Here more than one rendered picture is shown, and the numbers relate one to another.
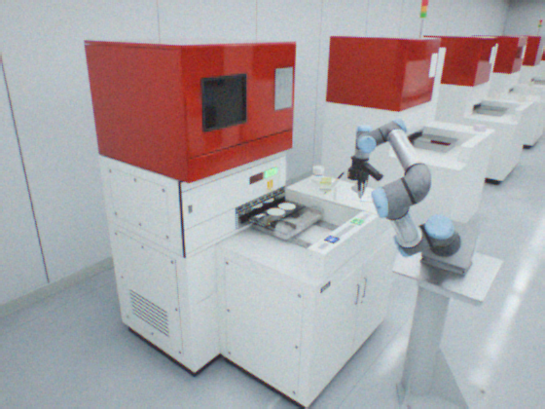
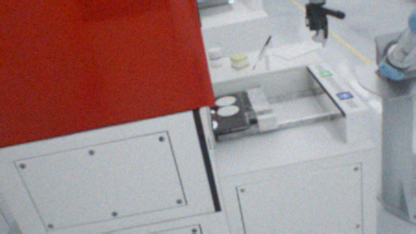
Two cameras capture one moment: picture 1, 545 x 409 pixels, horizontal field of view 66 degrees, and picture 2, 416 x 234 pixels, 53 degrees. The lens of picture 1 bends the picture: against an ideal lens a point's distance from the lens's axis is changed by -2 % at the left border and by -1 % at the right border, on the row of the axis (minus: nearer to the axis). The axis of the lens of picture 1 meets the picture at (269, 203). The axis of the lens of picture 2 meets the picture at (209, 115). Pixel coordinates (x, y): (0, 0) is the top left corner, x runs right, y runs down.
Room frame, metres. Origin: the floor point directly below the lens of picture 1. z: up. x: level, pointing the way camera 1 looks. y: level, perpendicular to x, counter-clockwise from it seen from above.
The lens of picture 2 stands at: (0.90, 1.06, 1.77)
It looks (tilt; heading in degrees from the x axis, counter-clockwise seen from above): 27 degrees down; 324
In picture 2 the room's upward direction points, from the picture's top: 12 degrees counter-clockwise
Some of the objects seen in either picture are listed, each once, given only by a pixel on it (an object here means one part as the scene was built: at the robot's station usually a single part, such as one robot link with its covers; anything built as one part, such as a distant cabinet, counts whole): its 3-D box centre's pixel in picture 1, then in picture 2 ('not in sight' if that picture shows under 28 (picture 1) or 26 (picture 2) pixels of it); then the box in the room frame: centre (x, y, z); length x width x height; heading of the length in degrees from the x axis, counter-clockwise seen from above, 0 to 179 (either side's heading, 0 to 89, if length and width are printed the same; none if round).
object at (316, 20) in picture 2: (359, 168); (317, 15); (2.01, -0.44, 1.25); 0.09 x 0.08 x 0.12; 52
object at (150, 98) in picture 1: (196, 97); (93, 6); (2.35, 0.41, 1.52); 0.81 x 0.75 x 0.59; 142
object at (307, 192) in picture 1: (343, 203); (259, 73); (2.42, -0.45, 0.89); 0.62 x 0.35 x 0.14; 52
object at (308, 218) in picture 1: (300, 223); (261, 109); (2.16, -0.18, 0.87); 0.36 x 0.08 x 0.03; 142
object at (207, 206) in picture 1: (239, 197); (203, 110); (2.16, 0.16, 1.02); 0.82 x 0.03 x 0.40; 142
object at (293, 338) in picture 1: (311, 292); (282, 176); (2.17, -0.27, 0.41); 0.97 x 0.64 x 0.82; 142
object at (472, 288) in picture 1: (442, 275); (402, 85); (1.83, -0.88, 0.75); 0.45 x 0.44 x 0.13; 53
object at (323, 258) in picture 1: (345, 242); (334, 97); (1.90, -0.38, 0.89); 0.55 x 0.09 x 0.14; 142
